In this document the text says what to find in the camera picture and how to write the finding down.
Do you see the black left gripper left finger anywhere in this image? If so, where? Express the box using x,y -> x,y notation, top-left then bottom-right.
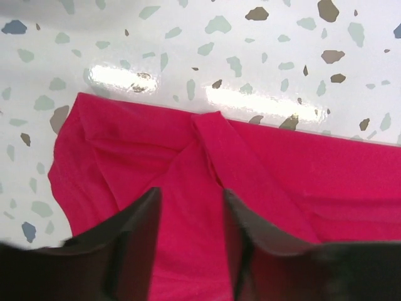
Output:
1,187 -> 162,300

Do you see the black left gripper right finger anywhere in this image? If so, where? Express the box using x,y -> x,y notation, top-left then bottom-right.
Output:
224,190 -> 400,300

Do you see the pink t shirt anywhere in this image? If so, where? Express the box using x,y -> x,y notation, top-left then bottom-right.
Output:
48,93 -> 400,300

